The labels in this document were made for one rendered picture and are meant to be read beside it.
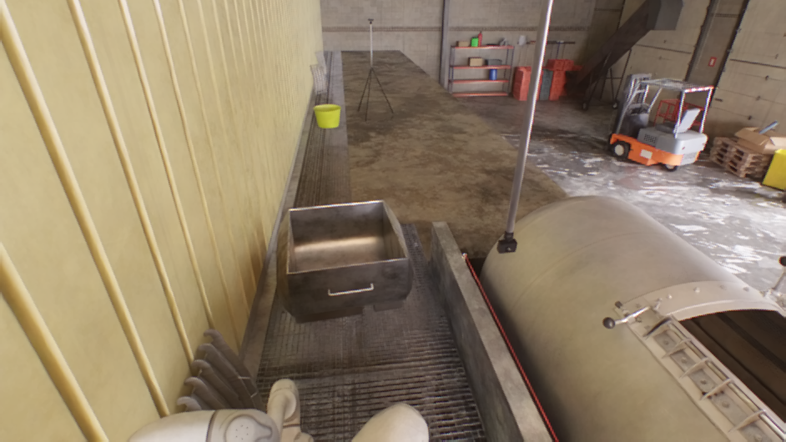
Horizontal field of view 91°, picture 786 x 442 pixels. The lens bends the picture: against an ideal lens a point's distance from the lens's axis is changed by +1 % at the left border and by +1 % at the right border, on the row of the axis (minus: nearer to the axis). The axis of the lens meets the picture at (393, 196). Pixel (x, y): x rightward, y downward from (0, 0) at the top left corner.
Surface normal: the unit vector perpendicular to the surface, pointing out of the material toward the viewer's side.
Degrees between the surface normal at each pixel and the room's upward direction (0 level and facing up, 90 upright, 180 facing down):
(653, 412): 47
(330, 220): 90
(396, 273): 90
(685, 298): 13
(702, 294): 5
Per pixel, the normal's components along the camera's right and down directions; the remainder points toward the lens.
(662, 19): 0.13, 0.48
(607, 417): -0.86, -0.40
